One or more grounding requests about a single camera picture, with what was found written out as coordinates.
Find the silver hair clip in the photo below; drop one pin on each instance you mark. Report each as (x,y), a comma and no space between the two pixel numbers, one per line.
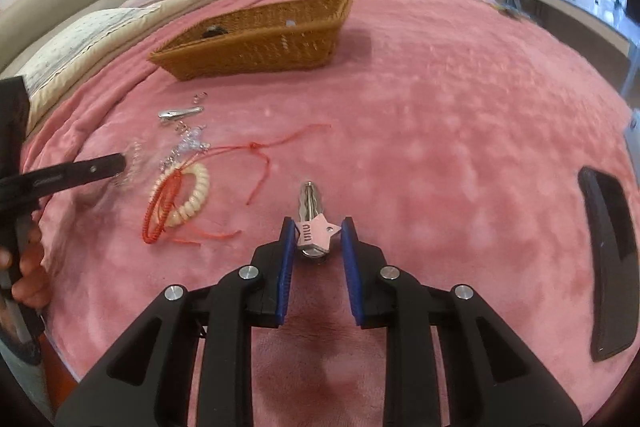
(179,112)

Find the black curved object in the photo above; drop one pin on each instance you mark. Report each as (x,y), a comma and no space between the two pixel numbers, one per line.
(607,257)

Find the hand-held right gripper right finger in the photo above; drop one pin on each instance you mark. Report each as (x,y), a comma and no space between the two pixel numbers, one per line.
(351,272)

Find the pink plush blanket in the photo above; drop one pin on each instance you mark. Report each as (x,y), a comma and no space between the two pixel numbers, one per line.
(400,132)

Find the pink star hair clip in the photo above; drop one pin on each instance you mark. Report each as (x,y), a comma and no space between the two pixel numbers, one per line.
(311,225)

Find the black item in basket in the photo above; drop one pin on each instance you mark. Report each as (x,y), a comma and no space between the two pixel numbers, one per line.
(214,31)

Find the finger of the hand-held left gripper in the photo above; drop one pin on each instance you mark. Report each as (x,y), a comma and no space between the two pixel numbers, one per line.
(75,172)

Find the person's left hand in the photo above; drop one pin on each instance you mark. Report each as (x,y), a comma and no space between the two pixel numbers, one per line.
(29,272)

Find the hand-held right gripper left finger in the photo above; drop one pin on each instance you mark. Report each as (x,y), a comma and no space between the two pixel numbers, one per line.
(284,268)

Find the cream patterned pillow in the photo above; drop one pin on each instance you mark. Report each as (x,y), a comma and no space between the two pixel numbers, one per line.
(70,52)

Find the white desk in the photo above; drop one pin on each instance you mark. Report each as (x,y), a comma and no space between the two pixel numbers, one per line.
(570,7)

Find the woven wicker basket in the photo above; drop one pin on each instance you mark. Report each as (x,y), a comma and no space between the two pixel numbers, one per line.
(260,38)

